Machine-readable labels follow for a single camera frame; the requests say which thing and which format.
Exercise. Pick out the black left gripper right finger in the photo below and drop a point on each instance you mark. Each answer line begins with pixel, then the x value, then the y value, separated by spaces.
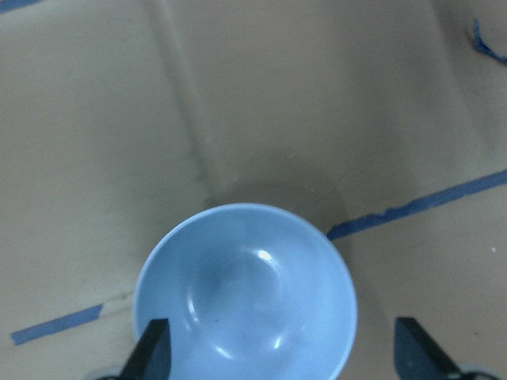
pixel 418 356

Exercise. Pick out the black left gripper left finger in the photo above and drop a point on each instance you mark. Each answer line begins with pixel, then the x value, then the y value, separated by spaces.
pixel 151 357

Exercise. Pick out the blue bowl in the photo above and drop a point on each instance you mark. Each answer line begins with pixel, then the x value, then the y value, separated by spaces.
pixel 251 291

